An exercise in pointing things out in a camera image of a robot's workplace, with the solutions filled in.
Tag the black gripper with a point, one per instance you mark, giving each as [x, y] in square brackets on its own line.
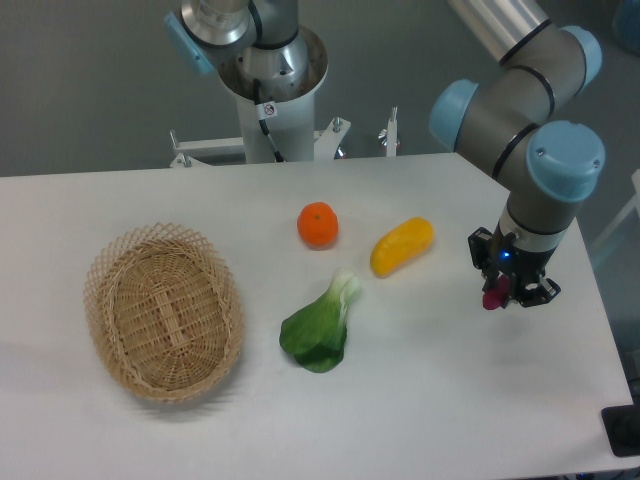
[524, 269]

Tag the purple sweet potato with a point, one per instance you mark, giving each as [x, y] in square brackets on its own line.
[496, 295]

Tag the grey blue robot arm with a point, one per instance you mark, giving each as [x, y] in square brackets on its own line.
[505, 130]

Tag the yellow mango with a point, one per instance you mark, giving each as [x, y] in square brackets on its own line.
[401, 245]

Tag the black device at table edge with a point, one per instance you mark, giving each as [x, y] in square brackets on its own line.
[622, 429]

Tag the orange mandarin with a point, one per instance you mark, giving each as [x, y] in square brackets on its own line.
[317, 225]

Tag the green bok choy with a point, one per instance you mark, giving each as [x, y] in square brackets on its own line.
[315, 335]

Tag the blue object top right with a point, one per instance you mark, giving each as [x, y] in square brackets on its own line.
[625, 25]

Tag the woven wicker basket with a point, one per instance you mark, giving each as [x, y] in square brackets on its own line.
[164, 313]

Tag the white frame at right edge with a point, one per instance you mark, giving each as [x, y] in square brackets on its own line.
[618, 228]

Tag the white metal base frame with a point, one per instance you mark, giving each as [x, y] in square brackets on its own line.
[210, 147]

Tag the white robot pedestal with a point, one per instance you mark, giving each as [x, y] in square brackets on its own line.
[274, 91]

